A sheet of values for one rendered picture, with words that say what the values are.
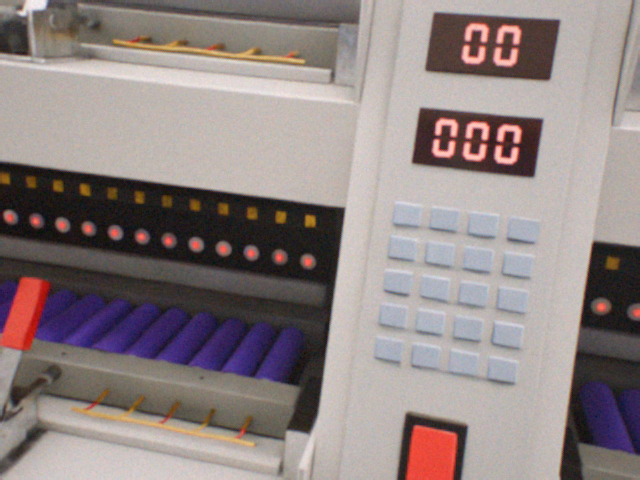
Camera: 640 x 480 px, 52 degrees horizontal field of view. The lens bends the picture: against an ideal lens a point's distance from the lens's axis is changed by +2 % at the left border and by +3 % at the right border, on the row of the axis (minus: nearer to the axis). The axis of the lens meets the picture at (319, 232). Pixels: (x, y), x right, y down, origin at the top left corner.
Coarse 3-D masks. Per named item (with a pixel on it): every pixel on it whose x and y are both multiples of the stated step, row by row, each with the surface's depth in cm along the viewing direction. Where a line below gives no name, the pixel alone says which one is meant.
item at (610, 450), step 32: (608, 256) 40; (608, 288) 40; (608, 320) 41; (608, 352) 41; (576, 384) 40; (608, 384) 39; (576, 416) 39; (608, 416) 36; (576, 448) 32; (608, 448) 33
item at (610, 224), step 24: (624, 72) 24; (624, 96) 24; (624, 120) 26; (624, 144) 24; (624, 168) 25; (600, 192) 25; (624, 192) 25; (600, 216) 25; (624, 216) 25; (600, 240) 26; (624, 240) 25
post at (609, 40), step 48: (384, 0) 26; (624, 0) 24; (384, 48) 26; (624, 48) 24; (384, 96) 26; (576, 144) 25; (576, 192) 25; (576, 240) 25; (336, 288) 26; (576, 288) 25; (336, 336) 26; (576, 336) 25; (336, 384) 27; (336, 432) 27
